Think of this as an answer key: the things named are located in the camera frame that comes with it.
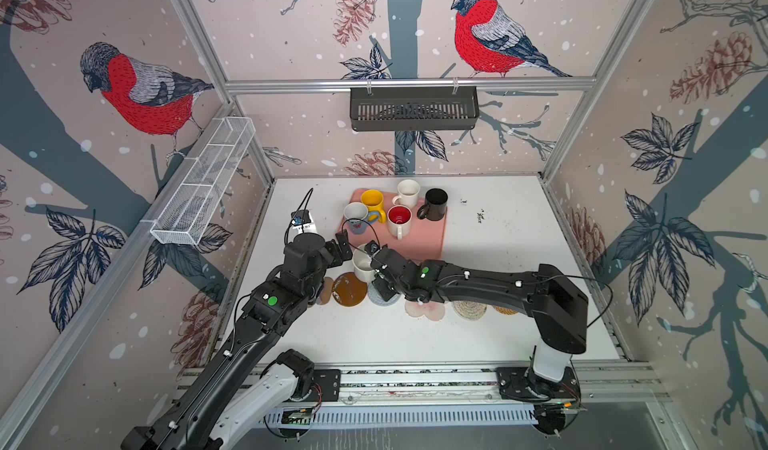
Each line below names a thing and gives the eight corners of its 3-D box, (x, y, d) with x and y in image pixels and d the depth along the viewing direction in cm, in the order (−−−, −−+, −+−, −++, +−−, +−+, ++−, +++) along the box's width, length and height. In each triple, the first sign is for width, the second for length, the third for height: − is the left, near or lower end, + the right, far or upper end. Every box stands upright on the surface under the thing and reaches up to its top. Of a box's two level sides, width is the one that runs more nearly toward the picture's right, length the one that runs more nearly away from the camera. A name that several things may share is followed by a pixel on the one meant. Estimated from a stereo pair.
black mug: (418, 222, 109) (420, 205, 102) (416, 204, 115) (418, 187, 107) (445, 222, 109) (449, 205, 102) (443, 204, 115) (446, 187, 107)
